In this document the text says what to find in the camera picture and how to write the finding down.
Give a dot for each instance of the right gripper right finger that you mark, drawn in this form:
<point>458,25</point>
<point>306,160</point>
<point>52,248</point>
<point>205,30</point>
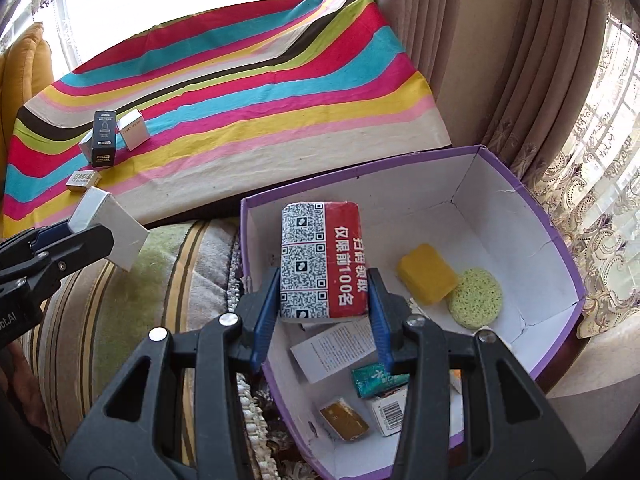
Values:
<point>500,427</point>

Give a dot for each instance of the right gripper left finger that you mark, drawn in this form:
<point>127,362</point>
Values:
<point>133,431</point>

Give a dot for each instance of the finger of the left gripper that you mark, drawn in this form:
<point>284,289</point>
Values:
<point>23,246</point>
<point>51,264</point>

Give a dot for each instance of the small silver box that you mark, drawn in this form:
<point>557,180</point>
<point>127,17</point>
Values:
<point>99,208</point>

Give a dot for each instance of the dental white box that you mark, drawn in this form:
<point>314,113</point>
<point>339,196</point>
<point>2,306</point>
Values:
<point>81,180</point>

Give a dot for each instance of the small white box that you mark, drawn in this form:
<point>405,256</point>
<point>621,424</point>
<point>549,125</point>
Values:
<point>85,146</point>

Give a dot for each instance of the black product box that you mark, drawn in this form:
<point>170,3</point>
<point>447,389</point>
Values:
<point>103,141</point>

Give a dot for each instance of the white barcode medicine box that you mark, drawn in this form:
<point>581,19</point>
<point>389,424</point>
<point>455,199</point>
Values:
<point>388,410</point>

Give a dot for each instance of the round green sponge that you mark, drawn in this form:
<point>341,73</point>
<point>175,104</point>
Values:
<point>477,300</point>

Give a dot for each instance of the white cube box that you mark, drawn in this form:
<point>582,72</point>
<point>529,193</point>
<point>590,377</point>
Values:
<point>133,130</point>

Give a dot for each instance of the green tissue pack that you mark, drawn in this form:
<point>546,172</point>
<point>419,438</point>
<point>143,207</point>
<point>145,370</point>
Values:
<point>373,380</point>

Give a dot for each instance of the gold grey tissue pack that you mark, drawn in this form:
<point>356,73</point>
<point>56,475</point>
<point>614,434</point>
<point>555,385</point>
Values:
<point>344,420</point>

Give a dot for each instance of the yellow sponge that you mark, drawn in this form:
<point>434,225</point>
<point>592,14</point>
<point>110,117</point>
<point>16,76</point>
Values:
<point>426,275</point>

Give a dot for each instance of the red QR tissue pack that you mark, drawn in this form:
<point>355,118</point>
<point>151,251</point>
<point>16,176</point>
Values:
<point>323,266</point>

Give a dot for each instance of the orange white tissue pack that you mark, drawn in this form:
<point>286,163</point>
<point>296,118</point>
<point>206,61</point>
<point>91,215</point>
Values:
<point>455,377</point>

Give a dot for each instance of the person's left hand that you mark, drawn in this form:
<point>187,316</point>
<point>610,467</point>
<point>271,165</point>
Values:
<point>17,376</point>

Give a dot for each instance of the yellow leather armchair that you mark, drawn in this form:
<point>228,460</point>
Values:
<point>26,69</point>

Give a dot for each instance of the white leaflet box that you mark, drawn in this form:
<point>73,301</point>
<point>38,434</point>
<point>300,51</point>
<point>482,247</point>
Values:
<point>337,348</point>

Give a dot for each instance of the floral lace sheer curtain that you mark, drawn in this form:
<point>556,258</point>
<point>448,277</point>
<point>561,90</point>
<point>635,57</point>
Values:
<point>591,190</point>

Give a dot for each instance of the rainbow striped cushion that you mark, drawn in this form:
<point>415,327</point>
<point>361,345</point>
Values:
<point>234,99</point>

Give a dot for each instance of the beige drape curtain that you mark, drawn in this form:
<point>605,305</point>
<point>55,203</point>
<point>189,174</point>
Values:
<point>512,75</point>

